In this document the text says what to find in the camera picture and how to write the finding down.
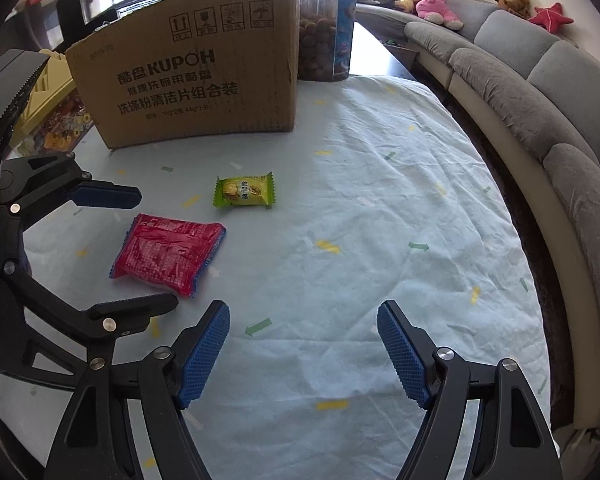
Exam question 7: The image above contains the clear candy jar gold lid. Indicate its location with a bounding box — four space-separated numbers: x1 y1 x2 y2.
12 49 98 157

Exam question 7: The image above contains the black piano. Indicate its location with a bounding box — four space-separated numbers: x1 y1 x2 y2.
55 0 191 53

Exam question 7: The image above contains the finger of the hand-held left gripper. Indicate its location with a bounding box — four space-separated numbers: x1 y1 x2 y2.
0 152 142 233
0 260 180 392

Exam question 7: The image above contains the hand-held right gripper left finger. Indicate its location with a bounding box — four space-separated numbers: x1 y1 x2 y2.
42 300 231 480

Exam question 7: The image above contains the grey curved sofa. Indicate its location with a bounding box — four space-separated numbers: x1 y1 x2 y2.
355 0 600 431

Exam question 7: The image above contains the large red snack packet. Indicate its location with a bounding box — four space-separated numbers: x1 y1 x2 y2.
110 213 227 299

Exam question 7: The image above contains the pink plush toy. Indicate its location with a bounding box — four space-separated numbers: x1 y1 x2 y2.
415 0 465 30

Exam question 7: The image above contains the light blue tablecloth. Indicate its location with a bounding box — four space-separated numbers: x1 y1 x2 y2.
0 75 561 480

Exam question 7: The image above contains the red star plush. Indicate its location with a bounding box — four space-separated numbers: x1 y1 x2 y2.
527 2 575 35

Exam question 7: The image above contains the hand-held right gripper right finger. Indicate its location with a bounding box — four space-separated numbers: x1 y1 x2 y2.
376 300 565 480

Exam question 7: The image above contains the clear nut jar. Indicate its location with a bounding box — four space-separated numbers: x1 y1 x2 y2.
298 0 341 82

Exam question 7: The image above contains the brown plush toy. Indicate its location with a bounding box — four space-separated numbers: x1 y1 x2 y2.
495 0 532 20

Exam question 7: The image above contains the blue printed box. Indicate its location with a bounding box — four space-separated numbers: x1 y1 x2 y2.
332 0 357 81

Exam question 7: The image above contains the brown cardboard box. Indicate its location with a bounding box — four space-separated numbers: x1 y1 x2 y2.
64 0 301 150

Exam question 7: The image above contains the green yellow snack packet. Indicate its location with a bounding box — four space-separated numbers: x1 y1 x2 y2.
213 172 277 211

